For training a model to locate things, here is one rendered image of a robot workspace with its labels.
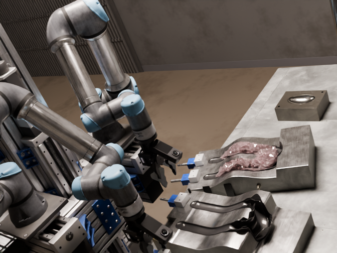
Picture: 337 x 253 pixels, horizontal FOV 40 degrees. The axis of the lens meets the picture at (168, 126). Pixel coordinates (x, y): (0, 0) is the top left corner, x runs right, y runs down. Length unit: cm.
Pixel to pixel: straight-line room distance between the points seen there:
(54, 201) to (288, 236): 91
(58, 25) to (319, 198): 113
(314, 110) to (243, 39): 257
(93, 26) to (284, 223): 98
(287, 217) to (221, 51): 335
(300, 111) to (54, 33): 111
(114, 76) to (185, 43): 312
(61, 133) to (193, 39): 357
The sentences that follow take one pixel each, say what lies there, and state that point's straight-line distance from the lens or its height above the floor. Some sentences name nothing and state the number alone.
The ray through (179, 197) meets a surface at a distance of 177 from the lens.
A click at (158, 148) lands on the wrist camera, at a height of 117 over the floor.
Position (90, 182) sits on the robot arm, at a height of 128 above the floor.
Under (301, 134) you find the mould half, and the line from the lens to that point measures 189.
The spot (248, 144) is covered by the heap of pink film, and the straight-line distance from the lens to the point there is 192.
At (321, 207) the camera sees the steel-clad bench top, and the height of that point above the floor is 80.
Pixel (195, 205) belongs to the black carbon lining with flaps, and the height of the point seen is 88.
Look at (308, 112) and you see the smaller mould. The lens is 213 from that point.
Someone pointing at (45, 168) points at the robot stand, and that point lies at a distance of 201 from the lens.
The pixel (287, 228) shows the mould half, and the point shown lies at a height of 86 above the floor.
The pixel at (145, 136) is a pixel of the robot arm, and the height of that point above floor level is 123.
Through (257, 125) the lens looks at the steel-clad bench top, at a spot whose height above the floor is 80.
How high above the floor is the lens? 197
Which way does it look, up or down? 28 degrees down
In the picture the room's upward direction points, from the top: 24 degrees counter-clockwise
